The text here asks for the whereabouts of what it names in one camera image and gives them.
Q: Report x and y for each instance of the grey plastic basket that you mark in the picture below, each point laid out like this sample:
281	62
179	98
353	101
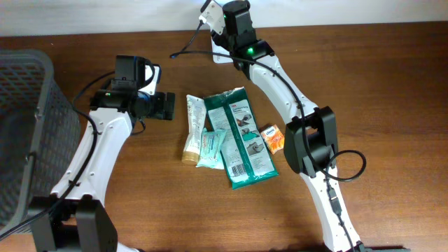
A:
39	132

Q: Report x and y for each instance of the white barcode scanner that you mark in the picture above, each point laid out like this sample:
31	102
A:
220	57

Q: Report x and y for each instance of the orange tissue pack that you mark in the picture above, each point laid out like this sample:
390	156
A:
273	138

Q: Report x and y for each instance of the white cream tube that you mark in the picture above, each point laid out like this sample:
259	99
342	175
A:
196	110

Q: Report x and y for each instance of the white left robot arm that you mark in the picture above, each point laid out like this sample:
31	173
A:
73	216

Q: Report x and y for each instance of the light green wipes pack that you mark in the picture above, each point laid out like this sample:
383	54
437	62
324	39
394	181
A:
210	149

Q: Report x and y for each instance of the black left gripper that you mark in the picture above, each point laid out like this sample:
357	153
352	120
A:
168	106

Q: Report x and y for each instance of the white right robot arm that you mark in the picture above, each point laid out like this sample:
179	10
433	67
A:
311	145

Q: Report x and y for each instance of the green glove package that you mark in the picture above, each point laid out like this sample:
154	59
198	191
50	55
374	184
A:
245	156

